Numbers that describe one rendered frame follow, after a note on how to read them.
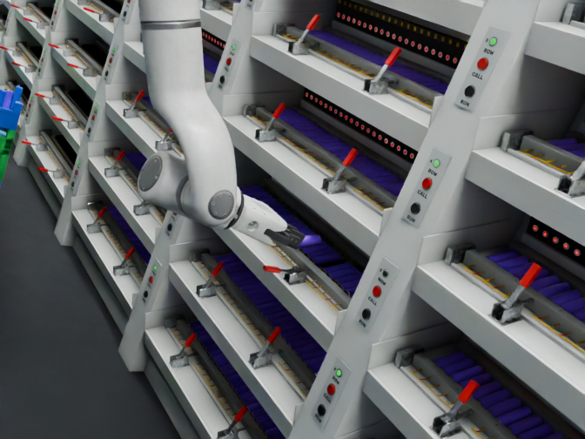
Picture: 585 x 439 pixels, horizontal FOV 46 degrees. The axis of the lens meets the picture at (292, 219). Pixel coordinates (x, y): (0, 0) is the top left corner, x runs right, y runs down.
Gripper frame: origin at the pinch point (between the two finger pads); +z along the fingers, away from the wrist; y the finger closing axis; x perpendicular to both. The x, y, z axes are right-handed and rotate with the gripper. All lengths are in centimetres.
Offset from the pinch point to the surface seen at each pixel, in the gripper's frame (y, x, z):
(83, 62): 155, 7, 7
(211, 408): 8.8, 45.0, 15.6
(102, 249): 84, 46, 13
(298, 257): 3.2, 4.1, 7.9
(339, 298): -11.8, 4.3, 8.2
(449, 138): -23.6, -29.0, -3.8
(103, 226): 98, 44, 17
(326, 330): -16.4, 9.3, 4.6
